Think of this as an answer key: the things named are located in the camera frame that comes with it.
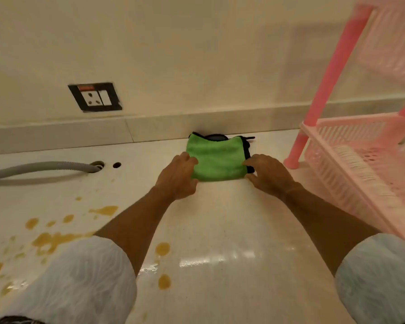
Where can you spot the person's right hand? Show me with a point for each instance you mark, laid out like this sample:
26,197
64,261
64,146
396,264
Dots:
271,177

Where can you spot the person's left hand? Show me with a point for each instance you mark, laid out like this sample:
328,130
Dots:
175,180

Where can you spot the person's right thumb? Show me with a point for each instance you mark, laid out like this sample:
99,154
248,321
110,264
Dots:
253,180

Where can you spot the person's left fingers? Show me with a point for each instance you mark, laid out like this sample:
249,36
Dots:
188,160

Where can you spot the green cloth with black trim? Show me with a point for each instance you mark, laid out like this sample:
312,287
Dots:
217,158

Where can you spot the person's right forearm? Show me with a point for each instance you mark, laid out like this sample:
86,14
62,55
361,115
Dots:
327,226

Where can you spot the person's left forearm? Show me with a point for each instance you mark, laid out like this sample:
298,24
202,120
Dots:
138,226

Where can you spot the cream long brush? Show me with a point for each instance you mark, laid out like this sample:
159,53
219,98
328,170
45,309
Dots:
371,185

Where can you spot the pink plastic shelf rack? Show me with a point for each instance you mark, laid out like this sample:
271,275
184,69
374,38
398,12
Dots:
337,57

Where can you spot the brown liquid spill spots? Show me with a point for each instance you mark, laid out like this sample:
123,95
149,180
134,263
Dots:
50,240

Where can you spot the white right shirt sleeve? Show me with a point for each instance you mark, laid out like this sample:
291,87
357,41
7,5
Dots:
381,280

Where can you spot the white shirt sleeve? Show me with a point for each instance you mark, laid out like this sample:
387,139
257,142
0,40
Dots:
81,283
381,280

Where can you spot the white left shirt sleeve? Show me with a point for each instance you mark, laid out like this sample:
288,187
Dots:
81,283

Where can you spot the black wall socket plate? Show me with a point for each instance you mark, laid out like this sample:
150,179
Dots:
94,97

